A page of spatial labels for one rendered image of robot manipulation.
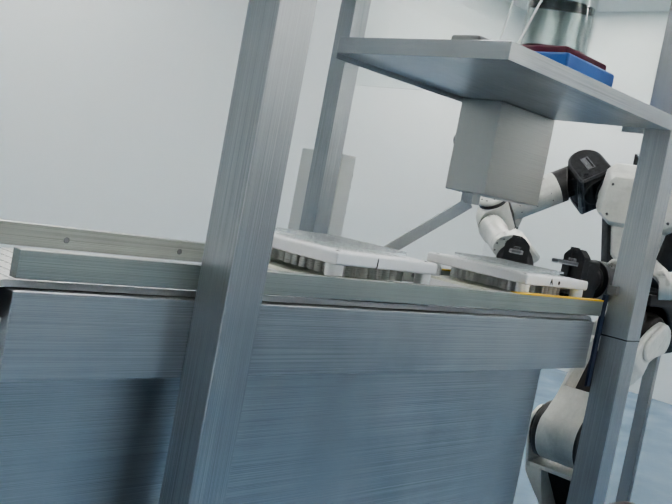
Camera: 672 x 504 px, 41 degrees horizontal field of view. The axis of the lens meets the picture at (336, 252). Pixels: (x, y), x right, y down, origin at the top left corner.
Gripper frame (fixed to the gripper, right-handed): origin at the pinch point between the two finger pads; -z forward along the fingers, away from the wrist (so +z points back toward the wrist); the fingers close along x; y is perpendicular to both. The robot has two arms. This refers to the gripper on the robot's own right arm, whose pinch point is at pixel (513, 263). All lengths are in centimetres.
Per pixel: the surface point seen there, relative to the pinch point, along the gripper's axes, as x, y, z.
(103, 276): 7, 45, -110
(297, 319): 11, 27, -83
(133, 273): 7, 42, -107
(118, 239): 6, 57, -79
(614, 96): -35.0, -11.7, -31.2
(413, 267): 2, 15, -60
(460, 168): -18.1, 15.1, -8.9
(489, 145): -23.8, 9.9, -12.2
